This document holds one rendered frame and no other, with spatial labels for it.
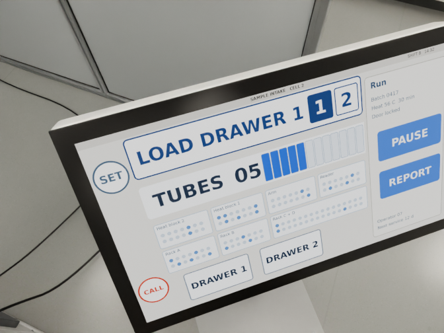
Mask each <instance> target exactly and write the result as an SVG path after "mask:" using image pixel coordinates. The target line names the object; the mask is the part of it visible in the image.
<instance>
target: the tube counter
mask: <svg viewBox="0 0 444 333"><path fill-rule="evenodd" d="M363 153H366V152H365V130H364V122H362V123H358V124H355V125H352V126H348V127H345V128H341V129H337V130H334V131H331V132H328V133H324V134H321V135H317V136H314V137H310V138H308V139H304V140H301V141H297V142H295V143H290V144H288V145H284V146H281V147H277V148H275V149H270V150H267V151H264V152H261V153H257V154H254V155H251V156H247V157H244V158H241V159H237V160H234V161H230V166H231V171H232V174H233V180H234V183H235V188H236V192H241V191H244V190H247V189H250V188H254V187H257V186H260V185H263V184H267V183H269V182H273V181H276V180H279V179H282V178H286V177H288V176H293V175H295V174H299V173H301V172H305V171H308V170H311V169H314V168H318V167H322V166H324V165H328V164H330V163H335V162H337V161H341V160H344V159H347V158H350V157H354V156H356V155H360V154H363Z"/></svg>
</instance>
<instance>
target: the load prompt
mask: <svg viewBox="0 0 444 333"><path fill-rule="evenodd" d="M360 115H363V98H362V87H361V75H356V76H353V77H349V78H346V79H342V80H339V81H334V82H331V83H327V84H325V85H320V86H317V87H313V88H310V89H306V90H303V91H299V92H295V93H291V94H287V95H284V96H280V97H277V98H273V99H269V100H265V101H263V102H258V103H256V104H251V105H248V106H244V107H241V108H237V109H234V110H230V111H226V112H222V113H220V114H215V115H212V116H208V117H205V118H201V119H198V120H194V121H191V122H186V123H183V124H179V125H177V126H172V127H169V128H165V129H160V130H158V131H153V132H151V133H146V134H143V135H139V136H136V137H132V138H129V139H125V140H121V142H122V145H123V148H124V151H125V154H126V157H127V159H128V163H129V166H130V168H131V171H132V174H133V177H134V180H135V181H138V180H143V179H145V178H149V177H152V176H156V175H159V174H163V173H166V172H170V171H172V170H176V169H179V168H183V167H187V166H190V165H194V164H197V163H200V162H204V161H208V160H210V159H214V158H217V157H221V156H223V155H228V154H231V153H234V152H237V151H242V150H244V149H248V148H251V147H255V146H257V145H261V144H265V143H268V142H271V141H275V140H278V139H282V138H284V137H289V136H291V135H295V134H298V133H302V132H305V131H309V130H313V129H316V128H319V127H322V126H327V125H329V124H333V123H336V122H340V121H342V120H347V119H350V118H353V117H356V116H360Z"/></svg>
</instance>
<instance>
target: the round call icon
mask: <svg viewBox="0 0 444 333"><path fill-rule="evenodd" d="M133 286H134V287H135V290H136V293H137V296H138V297H139V300H140V303H141V306H142V307H147V306H149V305H153V304H155V303H158V302H161V301H164V300H167V299H170V298H173V297H174V295H173V293H172V289H171V288H170V284H169V282H168V278H167V275H166V273H165V272H163V273H161V274H157V275H155V276H151V277H148V278H145V279H142V280H139V281H136V282H133Z"/></svg>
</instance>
